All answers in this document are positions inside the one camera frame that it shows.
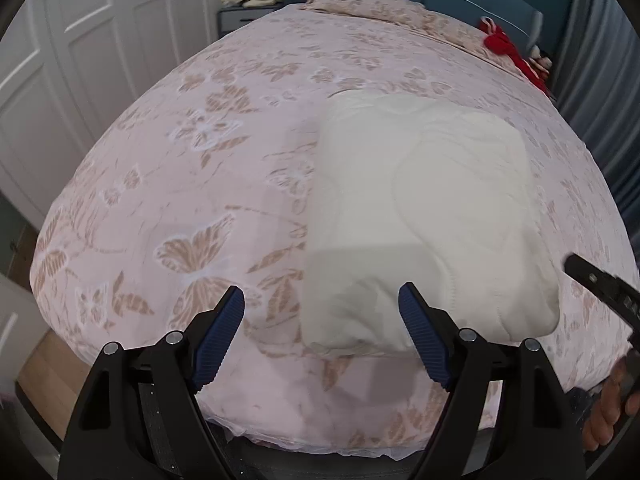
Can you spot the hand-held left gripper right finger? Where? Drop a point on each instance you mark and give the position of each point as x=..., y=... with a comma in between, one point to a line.
x=420, y=332

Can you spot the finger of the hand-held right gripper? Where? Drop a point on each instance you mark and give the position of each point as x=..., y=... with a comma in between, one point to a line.
x=600, y=282

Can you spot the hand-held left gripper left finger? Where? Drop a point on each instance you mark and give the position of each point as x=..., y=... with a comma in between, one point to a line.
x=220, y=332

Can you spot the cream padded garment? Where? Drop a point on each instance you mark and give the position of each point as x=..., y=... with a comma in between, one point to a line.
x=400, y=200

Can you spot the person's right hand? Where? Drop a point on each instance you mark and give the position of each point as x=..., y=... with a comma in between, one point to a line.
x=605, y=410

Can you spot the pink floral bedspread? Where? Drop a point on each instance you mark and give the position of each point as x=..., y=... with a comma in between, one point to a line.
x=200, y=160

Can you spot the grey curtain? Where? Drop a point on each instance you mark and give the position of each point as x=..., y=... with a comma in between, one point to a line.
x=600, y=60

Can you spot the red cloth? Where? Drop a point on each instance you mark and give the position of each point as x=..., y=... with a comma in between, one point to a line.
x=505, y=45

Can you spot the white wardrobe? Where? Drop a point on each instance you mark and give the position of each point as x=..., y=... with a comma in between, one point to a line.
x=100, y=60

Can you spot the blue nightstand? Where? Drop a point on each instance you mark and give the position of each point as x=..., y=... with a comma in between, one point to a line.
x=237, y=17

